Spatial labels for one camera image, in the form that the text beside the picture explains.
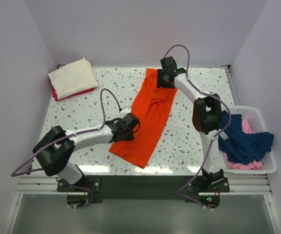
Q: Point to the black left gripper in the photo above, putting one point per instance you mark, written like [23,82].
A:
[129,137]

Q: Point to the folded magenta t-shirt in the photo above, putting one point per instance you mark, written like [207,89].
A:
[75,94]

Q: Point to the folded cream t-shirt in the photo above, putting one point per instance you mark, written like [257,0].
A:
[73,78]

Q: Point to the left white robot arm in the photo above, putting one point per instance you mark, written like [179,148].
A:
[54,150]

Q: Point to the pink t-shirt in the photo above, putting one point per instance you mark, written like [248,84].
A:
[239,149]

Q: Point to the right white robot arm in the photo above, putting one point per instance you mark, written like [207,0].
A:
[206,115]

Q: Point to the orange t-shirt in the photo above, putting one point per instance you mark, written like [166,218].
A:
[152,106]

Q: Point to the white perforated laundry basket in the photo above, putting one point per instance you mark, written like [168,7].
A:
[257,125]

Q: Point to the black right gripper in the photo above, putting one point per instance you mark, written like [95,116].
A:
[160,83]

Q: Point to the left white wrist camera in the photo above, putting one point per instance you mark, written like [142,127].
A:
[125,110]

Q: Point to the navy blue t-shirt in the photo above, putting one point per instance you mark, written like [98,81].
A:
[263,140]

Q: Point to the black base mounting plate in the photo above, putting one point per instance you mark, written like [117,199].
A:
[97,188]

